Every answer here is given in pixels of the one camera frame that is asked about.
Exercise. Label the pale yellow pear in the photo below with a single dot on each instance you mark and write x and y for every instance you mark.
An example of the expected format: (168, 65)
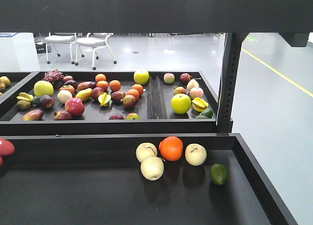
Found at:
(195, 154)
(152, 168)
(145, 150)

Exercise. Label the yellow green pomelo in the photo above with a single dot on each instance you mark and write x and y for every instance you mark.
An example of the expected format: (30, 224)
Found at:
(43, 88)

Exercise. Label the green lime fruit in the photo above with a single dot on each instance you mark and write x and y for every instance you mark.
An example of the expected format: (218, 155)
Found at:
(218, 174)

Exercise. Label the black fruit display stand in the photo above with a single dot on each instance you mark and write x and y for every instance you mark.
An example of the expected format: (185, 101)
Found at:
(85, 171)

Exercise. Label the grey office chair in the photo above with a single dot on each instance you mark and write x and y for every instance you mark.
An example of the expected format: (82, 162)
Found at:
(60, 40)
(95, 41)

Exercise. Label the yellow star fruit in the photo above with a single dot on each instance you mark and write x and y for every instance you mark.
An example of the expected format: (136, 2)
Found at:
(199, 104)

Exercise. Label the large green apple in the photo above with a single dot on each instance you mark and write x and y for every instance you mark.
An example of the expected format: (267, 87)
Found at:
(181, 103)
(141, 76)

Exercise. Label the red apple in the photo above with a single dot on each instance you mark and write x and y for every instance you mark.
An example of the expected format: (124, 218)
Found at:
(75, 106)

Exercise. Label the orange fruit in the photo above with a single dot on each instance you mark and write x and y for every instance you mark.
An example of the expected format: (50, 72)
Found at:
(171, 148)

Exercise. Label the red lychee cluster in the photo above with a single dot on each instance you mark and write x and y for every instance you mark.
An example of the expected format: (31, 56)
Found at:
(6, 148)

